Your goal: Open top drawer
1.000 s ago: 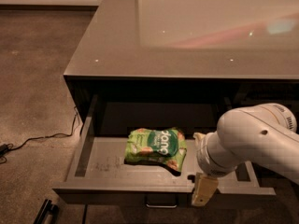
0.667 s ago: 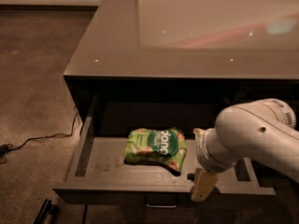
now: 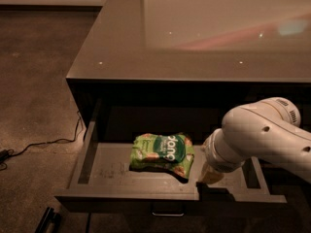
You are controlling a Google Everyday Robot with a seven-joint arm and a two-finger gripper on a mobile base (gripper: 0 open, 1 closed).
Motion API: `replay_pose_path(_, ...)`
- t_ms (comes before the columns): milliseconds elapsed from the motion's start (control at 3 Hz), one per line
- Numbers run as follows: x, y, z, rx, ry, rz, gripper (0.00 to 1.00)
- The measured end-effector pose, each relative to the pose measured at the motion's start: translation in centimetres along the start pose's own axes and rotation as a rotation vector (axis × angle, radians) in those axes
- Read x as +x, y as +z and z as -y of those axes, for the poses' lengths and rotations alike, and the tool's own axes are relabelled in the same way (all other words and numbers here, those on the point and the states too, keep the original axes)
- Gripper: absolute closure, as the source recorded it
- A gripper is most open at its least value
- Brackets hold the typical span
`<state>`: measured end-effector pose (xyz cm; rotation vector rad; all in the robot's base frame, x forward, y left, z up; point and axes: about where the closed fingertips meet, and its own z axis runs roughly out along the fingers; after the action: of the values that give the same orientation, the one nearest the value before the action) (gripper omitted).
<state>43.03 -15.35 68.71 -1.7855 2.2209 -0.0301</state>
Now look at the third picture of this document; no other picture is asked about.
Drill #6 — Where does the black power adapter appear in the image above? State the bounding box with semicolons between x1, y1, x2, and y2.
0;150;9;161

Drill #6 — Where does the drawer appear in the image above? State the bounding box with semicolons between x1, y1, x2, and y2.
55;102;287;217

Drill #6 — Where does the thin black power cable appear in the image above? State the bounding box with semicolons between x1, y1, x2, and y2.
0;111;83;171

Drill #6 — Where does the black metal bracket on floor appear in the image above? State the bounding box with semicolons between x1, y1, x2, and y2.
35;207;61;233

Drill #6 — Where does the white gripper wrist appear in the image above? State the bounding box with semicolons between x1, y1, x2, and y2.
198;129;245;184

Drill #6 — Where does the green snack bag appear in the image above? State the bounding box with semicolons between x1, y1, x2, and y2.
129;133;194;182

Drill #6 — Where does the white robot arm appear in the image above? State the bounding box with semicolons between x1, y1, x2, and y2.
202;97;311;183

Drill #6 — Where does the black cable beside cabinet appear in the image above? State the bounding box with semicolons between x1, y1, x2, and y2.
85;213;93;233

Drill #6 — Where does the dark drawer cabinet glass top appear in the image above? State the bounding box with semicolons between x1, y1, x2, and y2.
65;0;311;186

